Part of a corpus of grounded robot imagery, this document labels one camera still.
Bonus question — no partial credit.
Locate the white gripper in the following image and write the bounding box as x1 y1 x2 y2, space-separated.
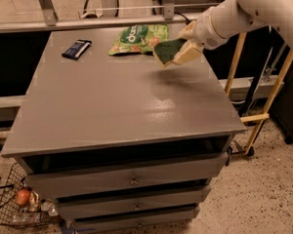
172 8 228 65

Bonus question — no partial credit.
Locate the green and yellow sponge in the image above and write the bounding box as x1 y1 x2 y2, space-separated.
152 39 186 67

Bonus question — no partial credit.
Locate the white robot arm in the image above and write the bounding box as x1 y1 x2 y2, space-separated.
179 0 293 51

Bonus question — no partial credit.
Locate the green rice chip bag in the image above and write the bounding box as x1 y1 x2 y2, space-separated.
108 24 169 56

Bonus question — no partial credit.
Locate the dark blue snack bar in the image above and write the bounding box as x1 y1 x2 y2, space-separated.
62 39 92 60

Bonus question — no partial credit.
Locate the grey drawer cabinet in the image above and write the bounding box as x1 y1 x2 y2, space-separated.
1 22 247 234

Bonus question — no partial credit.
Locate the bottom grey drawer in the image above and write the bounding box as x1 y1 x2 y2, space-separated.
73 204 199 232

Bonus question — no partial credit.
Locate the grey drawer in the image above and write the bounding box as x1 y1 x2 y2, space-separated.
25 152 228 199
58 185 211 219
73 204 199 232

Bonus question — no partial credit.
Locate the top grey drawer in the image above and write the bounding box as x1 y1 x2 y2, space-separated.
25 152 228 199

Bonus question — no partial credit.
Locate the middle grey drawer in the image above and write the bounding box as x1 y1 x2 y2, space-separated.
58 185 211 219

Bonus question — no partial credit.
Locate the red apple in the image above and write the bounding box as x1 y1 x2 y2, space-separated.
15 188 31 207

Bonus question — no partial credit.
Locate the clear plastic bottle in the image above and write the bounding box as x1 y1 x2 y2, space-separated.
11 213 41 224

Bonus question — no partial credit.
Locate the grey metal rail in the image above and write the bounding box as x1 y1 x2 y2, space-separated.
0 13 200 33

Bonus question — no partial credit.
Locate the black cable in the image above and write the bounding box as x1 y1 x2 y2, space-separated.
174 12 192 25

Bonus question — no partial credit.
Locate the black wire basket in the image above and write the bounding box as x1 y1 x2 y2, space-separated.
0 163 62 229

